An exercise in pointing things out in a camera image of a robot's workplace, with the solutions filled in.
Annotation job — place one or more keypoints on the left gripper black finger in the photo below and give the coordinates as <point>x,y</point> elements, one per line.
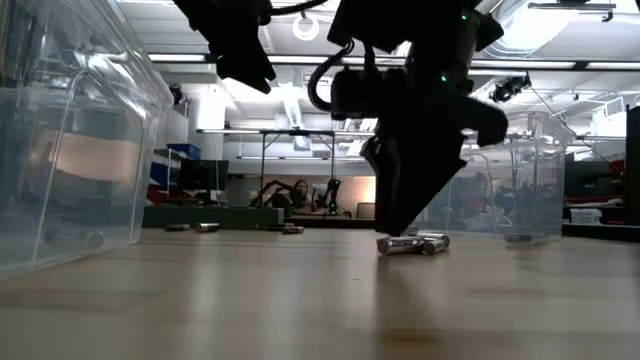
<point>245,67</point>

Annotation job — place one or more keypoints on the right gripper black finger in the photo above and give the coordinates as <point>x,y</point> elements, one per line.
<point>415,185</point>
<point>371,152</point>

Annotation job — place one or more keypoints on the silver cylindrical battery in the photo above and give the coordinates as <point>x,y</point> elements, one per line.
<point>75,239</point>
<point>400,245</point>
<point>434,247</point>
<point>440,236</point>

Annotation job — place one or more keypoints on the clear plastic bin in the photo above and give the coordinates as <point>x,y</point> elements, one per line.
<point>525,190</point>
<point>75,150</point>

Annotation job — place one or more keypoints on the black background robot arm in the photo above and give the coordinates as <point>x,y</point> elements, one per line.
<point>332,195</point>
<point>267,192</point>

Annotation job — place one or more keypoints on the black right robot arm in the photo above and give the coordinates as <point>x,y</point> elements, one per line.
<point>450,40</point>

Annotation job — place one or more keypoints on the short ceiling light strip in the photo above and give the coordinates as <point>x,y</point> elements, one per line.
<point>177,57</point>

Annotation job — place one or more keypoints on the person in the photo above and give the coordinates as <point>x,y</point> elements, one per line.
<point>300,192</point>

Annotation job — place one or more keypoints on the blue storage bin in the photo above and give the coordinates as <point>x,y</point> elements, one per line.
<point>185,150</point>

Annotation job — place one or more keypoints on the long ceiling light strip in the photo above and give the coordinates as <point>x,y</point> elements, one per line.
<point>525,64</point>

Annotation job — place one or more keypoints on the black computer monitor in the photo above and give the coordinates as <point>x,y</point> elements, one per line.
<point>202,175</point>

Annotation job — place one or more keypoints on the white box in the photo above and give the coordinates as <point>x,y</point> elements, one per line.
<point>586,216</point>

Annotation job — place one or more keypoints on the large black monitor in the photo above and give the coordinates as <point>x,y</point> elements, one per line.
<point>590,180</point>

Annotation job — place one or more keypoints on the black cabinet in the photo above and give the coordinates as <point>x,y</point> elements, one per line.
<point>633,165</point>

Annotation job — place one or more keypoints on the black background station frame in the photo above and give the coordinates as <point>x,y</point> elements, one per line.
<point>297,132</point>

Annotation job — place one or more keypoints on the black metal table frame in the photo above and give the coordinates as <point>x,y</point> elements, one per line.
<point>330,222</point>

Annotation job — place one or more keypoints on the black ceiling camera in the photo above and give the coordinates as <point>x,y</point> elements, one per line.
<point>510,87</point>

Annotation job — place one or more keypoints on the white ceiling duct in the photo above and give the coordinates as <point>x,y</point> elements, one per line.
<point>530,30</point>

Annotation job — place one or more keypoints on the black ceiling rail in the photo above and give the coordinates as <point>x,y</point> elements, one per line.
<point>572,6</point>

